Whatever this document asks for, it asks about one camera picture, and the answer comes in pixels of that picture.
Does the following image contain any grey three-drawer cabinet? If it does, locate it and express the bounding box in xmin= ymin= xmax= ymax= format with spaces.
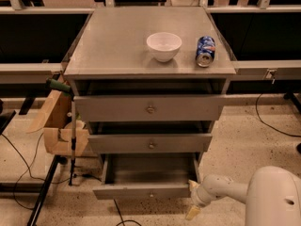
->
xmin=63 ymin=6 xmax=238 ymax=176

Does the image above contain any grey drawer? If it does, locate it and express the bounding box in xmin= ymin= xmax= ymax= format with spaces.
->
xmin=88 ymin=134 xmax=212 ymax=153
xmin=74 ymin=95 xmax=226 ymax=122
xmin=93 ymin=153 xmax=200 ymax=200

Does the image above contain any black floor cable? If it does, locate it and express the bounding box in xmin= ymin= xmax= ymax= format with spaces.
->
xmin=0 ymin=131 xmax=71 ymax=211
xmin=73 ymin=172 xmax=143 ymax=226
xmin=254 ymin=93 xmax=301 ymax=138

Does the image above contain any grey bottom drawer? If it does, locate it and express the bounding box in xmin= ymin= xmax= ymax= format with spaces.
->
xmin=93 ymin=153 xmax=200 ymax=200

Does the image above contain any open cardboard box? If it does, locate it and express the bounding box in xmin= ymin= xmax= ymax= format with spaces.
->
xmin=26 ymin=75 xmax=95 ymax=157

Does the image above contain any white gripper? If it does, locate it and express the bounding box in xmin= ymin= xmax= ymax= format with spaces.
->
xmin=185 ymin=180 xmax=219 ymax=220

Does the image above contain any blue soda can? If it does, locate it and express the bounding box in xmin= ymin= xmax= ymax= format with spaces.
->
xmin=196 ymin=36 xmax=215 ymax=68

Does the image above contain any black floor cable left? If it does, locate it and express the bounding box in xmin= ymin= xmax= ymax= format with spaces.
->
xmin=0 ymin=131 xmax=71 ymax=211

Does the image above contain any grey middle drawer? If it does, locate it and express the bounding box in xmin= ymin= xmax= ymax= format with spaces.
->
xmin=88 ymin=134 xmax=212 ymax=153

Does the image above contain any black metal stand leg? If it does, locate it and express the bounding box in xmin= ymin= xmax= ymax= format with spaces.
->
xmin=26 ymin=155 xmax=61 ymax=226

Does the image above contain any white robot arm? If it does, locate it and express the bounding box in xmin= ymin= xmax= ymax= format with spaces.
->
xmin=185 ymin=166 xmax=301 ymax=226

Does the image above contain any green-handled metal pole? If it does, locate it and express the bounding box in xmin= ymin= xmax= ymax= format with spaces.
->
xmin=46 ymin=78 xmax=76 ymax=186

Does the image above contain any black floor cable centre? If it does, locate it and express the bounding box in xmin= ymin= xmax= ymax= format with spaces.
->
xmin=73 ymin=172 xmax=143 ymax=226

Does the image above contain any black floor cable right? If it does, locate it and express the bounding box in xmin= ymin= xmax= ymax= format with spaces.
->
xmin=254 ymin=93 xmax=301 ymax=138

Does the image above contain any white bowl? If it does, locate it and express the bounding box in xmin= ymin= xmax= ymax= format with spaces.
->
xmin=147 ymin=32 xmax=182 ymax=62

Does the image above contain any grey top drawer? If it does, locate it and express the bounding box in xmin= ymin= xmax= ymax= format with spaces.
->
xmin=74 ymin=95 xmax=226 ymax=122

